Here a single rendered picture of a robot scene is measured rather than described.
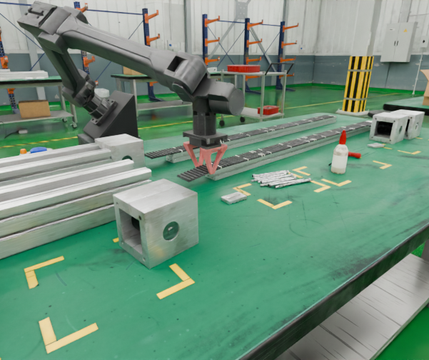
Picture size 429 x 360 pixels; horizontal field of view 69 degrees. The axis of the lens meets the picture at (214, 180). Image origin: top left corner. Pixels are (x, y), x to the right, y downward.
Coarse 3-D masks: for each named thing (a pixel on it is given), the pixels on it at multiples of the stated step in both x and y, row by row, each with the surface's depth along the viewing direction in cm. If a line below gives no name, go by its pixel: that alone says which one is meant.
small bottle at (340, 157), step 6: (342, 132) 82; (342, 138) 82; (342, 144) 83; (336, 150) 83; (342, 150) 82; (336, 156) 83; (342, 156) 83; (336, 162) 84; (342, 162) 83; (336, 168) 84; (342, 168) 84
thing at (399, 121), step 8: (384, 112) 122; (376, 120) 116; (384, 120) 114; (392, 120) 112; (400, 120) 112; (376, 128) 118; (384, 128) 116; (392, 128) 112; (400, 128) 115; (376, 136) 117; (384, 136) 117; (392, 136) 113; (400, 136) 117
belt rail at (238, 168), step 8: (360, 128) 129; (368, 128) 134; (336, 136) 117; (304, 144) 104; (312, 144) 108; (320, 144) 110; (280, 152) 96; (288, 152) 100; (296, 152) 102; (256, 160) 89; (264, 160) 92; (272, 160) 94; (224, 168) 81; (232, 168) 83; (240, 168) 86; (248, 168) 88; (208, 176) 82; (216, 176) 80; (224, 176) 82
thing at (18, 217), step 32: (128, 160) 68; (0, 192) 52; (32, 192) 56; (64, 192) 52; (96, 192) 57; (0, 224) 47; (32, 224) 50; (64, 224) 54; (96, 224) 58; (0, 256) 48
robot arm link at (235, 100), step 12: (180, 84) 65; (204, 84) 68; (216, 84) 66; (228, 84) 65; (180, 96) 69; (192, 96) 68; (204, 96) 67; (216, 96) 66; (228, 96) 64; (240, 96) 67; (216, 108) 68; (228, 108) 66; (240, 108) 68
